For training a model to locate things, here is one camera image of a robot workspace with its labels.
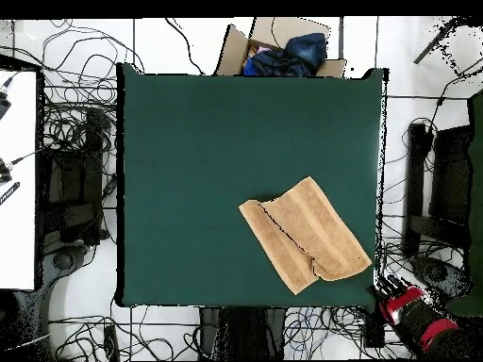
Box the tan terry towel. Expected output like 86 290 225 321
238 175 374 296

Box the black rectangular box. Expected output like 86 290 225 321
362 297 387 349

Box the grey stand base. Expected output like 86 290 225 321
408 254 473 301
42 242 90 280

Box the green covered side table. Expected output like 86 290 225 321
444 88 483 318

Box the black metal bar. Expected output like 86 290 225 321
413 16 461 65

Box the dark navy garment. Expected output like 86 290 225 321
242 46 320 78

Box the blue denim garment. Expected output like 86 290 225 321
282 32 328 71

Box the pink garment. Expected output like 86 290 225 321
246 44 272 59

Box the dark green table cloth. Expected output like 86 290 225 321
115 61 390 314

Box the brown cardboard box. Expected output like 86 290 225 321
214 16 347 79

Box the black power strip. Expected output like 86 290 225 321
102 323 121 362

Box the white table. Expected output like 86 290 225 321
0 69 39 291

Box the black perforated strip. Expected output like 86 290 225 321
0 181 21 206

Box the black cable tangle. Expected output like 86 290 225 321
282 63 483 361
0 18 212 362

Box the black stand frame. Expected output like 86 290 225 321
402 122 475 259
37 107 116 250

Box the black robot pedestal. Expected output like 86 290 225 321
198 305 288 361

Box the long black cable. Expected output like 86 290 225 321
164 17 207 75

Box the black camera device with cable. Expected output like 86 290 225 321
0 148 42 185
0 71 21 120

